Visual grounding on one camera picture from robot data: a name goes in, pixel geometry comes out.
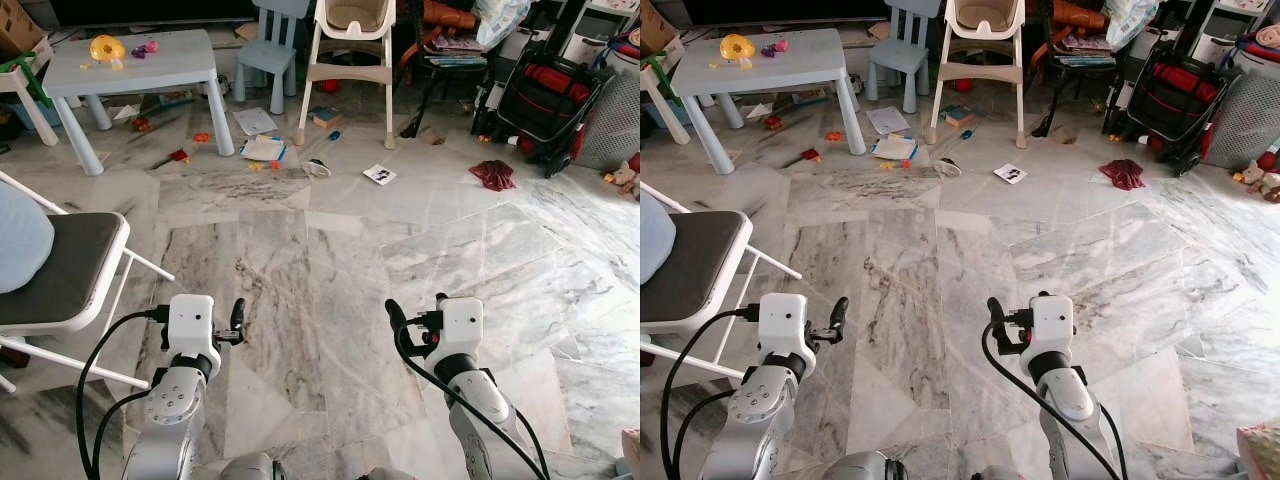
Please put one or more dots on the brown cardboard box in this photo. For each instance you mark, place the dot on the brown cardboard box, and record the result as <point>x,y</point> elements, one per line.
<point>652,30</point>
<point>18,30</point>

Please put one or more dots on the maroon cloth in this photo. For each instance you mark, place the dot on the maroon cloth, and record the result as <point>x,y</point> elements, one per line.
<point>494,176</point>
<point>1122,175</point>

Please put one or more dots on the grey mesh basket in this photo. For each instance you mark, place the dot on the grey mesh basket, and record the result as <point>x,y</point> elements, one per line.
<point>615,120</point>
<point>1250,120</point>

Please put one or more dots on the white plastic bag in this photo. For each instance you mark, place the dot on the white plastic bag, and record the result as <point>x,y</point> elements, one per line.
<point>1132,20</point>
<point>500,20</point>

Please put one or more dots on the yellow plastic toy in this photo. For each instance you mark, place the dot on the yellow plastic toy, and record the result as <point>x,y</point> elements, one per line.
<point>106,47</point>
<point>737,47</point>

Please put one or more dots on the black red folded stroller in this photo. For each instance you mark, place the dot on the black red folded stroller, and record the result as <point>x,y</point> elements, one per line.
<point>1175,100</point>
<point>545,100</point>

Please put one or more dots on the small thick book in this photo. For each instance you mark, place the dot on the small thick book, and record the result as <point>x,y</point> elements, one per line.
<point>958,116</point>
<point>326,117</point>

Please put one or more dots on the light blue kids chair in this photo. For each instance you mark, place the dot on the light blue kids chair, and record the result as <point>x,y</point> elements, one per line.
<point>268,55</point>
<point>900,55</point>

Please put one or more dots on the black rack with books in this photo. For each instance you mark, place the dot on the black rack with books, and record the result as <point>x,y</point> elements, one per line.
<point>1080,55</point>
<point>450,55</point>

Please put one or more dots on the white baby high chair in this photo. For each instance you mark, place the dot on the white baby high chair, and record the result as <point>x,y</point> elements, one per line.
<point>980,72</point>
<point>350,72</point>

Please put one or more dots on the light blue cushion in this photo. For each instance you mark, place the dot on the light blue cushion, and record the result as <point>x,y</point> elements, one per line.
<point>655,240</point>
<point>20,240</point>

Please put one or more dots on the red toy piece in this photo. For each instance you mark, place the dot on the red toy piece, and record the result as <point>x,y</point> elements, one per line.
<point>179,156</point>
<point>810,155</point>

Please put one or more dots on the white side table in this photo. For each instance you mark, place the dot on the white side table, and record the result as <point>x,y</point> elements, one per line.
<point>668,110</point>
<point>35,115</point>

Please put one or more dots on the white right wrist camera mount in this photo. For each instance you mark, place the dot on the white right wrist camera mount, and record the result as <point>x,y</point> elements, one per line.
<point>1052,322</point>
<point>462,325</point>

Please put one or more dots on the small white shoe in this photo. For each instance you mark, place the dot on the small white shoe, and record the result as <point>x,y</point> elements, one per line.
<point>318,168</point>
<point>948,167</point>

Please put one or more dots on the purple pink toy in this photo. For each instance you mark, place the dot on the purple pink toy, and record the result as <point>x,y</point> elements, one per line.
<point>145,48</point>
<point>775,48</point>

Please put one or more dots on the white printed card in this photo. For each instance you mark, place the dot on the white printed card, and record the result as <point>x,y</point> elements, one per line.
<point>380,174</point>
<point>1010,173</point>

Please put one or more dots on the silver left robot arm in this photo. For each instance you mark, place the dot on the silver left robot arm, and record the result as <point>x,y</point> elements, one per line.
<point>750,410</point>
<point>165,410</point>

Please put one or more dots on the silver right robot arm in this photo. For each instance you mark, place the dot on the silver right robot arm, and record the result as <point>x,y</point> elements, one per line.
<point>485,400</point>
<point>1070,400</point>

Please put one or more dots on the colourful picture book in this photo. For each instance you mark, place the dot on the colourful picture book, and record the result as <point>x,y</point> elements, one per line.
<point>263,149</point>
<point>895,149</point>

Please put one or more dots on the grey left robot leg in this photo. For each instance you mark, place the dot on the grey left robot leg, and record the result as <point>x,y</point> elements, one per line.
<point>862,467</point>
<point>250,468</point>

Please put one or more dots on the white appliance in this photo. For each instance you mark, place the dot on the white appliance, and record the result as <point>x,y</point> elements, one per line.
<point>600,30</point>
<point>1230,30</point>

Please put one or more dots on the white black folding chair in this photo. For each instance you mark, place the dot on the white black folding chair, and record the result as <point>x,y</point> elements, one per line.
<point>70,265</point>
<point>700,260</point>

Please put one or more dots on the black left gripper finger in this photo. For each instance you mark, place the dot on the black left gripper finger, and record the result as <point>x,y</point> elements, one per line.
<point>840,313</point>
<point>238,315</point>

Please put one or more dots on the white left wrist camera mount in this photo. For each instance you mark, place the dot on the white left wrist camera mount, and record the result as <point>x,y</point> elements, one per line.
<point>783,323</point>
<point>190,325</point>

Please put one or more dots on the white paper sheet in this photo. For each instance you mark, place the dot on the white paper sheet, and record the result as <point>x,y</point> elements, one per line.
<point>887,120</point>
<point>255,121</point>

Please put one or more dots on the grey robot leg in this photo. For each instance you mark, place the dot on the grey robot leg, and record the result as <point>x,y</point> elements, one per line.
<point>390,475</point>
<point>995,474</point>
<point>862,467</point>
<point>250,468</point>

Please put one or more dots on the light blue kids table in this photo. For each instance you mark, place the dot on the light blue kids table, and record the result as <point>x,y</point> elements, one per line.
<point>140,65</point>
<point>770,65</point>

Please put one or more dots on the beige stuffed toy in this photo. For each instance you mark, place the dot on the beige stuffed toy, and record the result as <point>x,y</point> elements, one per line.
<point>1258,180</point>
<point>624,178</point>

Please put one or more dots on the grey right robot leg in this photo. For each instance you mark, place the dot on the grey right robot leg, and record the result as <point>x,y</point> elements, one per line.
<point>390,475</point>
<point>995,474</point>

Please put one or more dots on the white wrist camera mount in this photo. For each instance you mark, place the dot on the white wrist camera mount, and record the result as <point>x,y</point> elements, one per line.
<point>1052,322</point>
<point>462,325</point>
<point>783,323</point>
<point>190,325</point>

